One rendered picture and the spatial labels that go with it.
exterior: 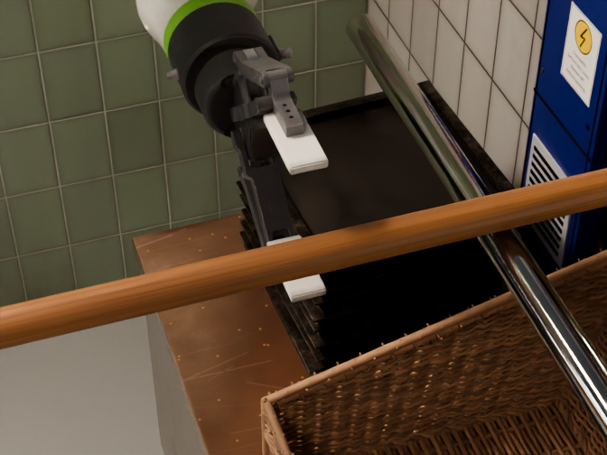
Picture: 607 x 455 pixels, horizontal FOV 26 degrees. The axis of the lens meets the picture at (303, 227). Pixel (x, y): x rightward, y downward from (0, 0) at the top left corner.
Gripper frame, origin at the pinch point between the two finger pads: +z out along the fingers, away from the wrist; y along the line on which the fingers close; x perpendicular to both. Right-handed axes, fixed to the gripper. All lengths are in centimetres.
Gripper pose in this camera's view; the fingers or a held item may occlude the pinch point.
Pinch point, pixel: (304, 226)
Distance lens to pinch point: 103.4
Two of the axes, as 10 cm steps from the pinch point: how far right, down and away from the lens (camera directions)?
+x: -9.5, 2.1, -2.3
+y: 0.0, 7.4, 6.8
